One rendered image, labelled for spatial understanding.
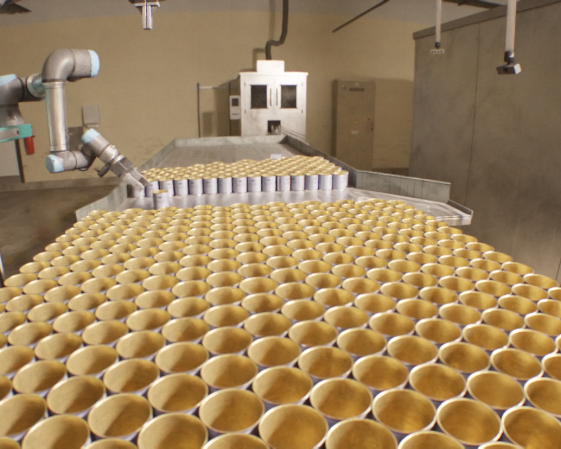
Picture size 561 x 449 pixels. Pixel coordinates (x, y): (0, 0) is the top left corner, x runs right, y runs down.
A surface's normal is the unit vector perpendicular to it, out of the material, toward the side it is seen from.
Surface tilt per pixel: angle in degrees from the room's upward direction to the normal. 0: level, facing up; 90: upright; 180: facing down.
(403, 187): 90
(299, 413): 88
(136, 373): 89
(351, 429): 88
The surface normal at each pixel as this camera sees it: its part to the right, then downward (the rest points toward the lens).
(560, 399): -0.85, 0.15
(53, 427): 0.66, 0.20
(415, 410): -0.69, 0.21
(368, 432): -0.45, 0.25
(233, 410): 0.14, 0.27
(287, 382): -0.15, 0.27
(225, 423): 0.39, 0.25
